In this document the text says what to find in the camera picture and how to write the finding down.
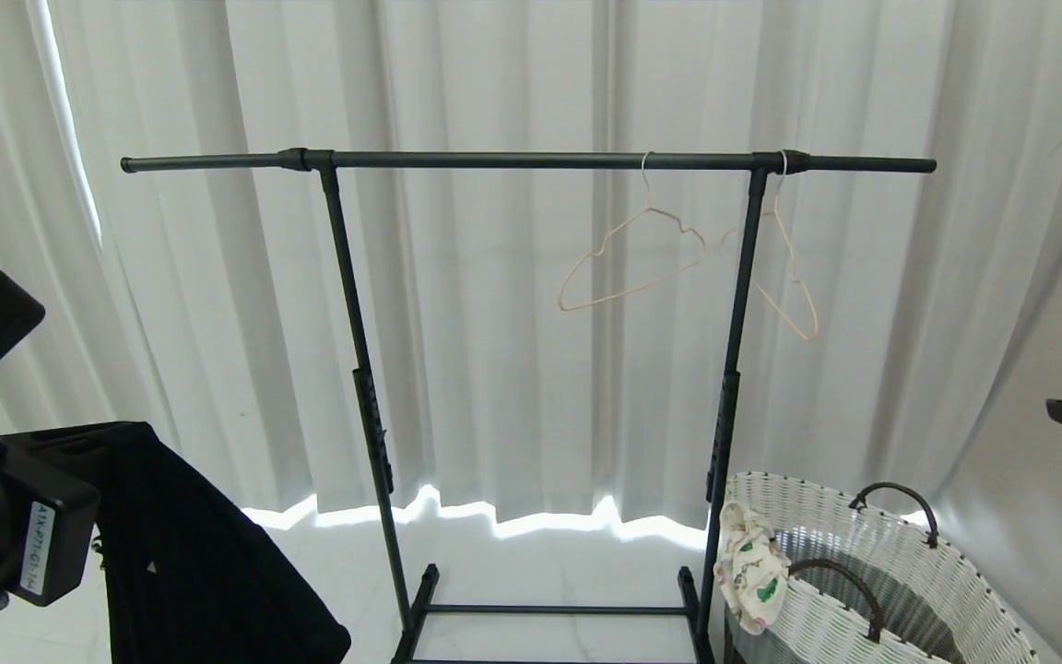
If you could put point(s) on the pink clothes hanger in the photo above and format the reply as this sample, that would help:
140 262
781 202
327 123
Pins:
778 210
649 210

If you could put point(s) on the black garment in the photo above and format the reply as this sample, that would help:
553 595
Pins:
199 572

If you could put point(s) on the black clothes rack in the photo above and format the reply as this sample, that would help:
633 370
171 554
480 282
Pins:
531 160

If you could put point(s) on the white curtain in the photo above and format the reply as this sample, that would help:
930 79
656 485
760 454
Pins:
494 350

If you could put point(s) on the cream printed garment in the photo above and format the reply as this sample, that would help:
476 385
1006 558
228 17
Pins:
752 572

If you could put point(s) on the white laundry basket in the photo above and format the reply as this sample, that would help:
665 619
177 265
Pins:
937 590

